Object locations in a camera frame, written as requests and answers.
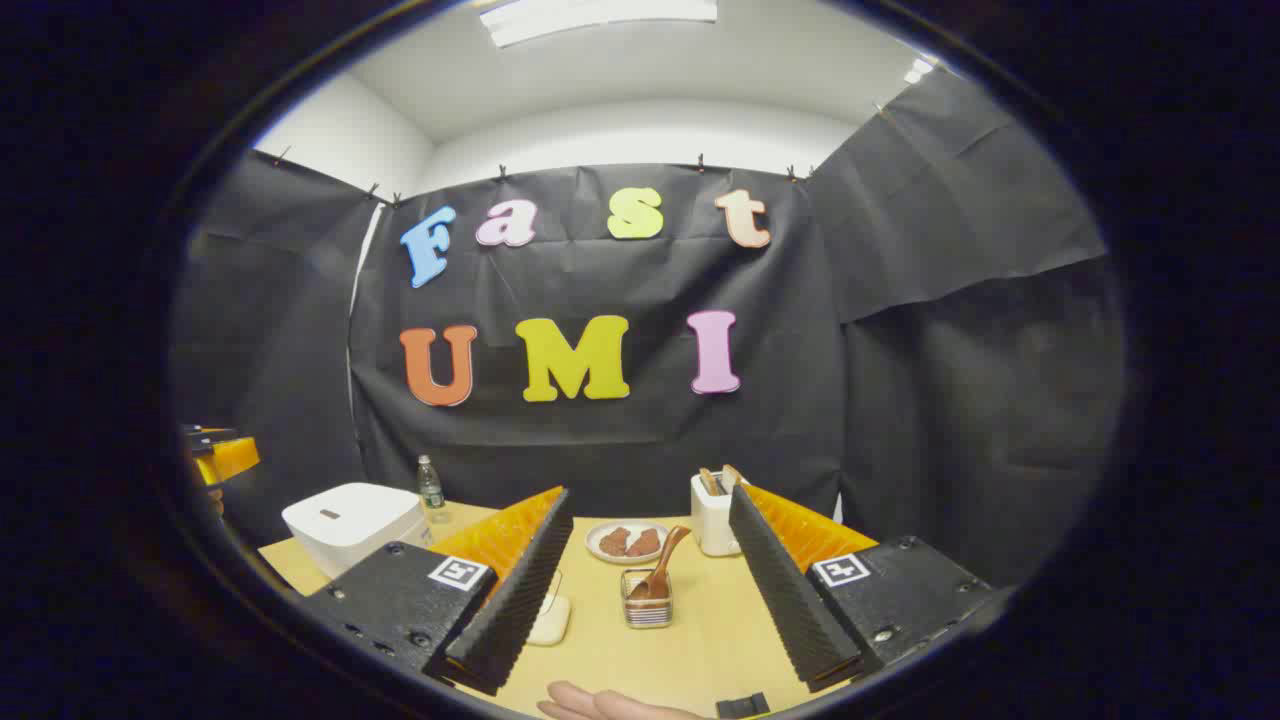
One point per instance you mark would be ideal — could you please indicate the toasted bread slice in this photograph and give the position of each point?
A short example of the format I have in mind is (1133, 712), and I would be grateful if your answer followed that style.
(731, 474)
(709, 482)

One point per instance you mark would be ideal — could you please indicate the white rice cooker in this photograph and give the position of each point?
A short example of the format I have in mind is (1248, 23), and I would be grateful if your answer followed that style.
(350, 520)

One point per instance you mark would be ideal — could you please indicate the small ceiling light panel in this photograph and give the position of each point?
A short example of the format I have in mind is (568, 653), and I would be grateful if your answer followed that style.
(918, 70)

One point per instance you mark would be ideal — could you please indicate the black backdrop cloth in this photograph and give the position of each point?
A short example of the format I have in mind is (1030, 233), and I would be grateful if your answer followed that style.
(640, 440)

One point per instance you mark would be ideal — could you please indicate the white toaster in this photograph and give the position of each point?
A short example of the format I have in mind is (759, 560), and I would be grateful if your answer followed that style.
(712, 520)

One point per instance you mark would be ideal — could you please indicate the brown wooden spoon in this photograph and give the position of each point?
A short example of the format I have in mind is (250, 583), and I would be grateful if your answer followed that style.
(668, 560)

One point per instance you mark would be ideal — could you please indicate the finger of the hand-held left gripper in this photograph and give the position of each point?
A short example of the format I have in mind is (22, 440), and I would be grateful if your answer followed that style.
(230, 457)

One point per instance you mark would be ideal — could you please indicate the white round plate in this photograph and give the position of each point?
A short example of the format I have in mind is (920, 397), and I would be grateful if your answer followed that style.
(628, 558)

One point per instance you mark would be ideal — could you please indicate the brown meat piece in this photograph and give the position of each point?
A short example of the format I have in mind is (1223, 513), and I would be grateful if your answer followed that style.
(645, 543)
(613, 542)

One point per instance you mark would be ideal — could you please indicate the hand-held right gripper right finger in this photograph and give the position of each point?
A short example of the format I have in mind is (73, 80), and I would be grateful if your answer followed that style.
(790, 610)

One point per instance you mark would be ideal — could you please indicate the clear plastic water bottle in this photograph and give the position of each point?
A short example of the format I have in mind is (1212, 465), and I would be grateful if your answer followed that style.
(430, 490)

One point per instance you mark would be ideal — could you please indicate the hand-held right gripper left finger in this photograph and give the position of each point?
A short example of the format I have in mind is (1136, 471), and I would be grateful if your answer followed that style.
(520, 600)

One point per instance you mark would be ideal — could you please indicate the long ceiling light panel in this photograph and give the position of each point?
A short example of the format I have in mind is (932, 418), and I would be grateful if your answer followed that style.
(600, 18)

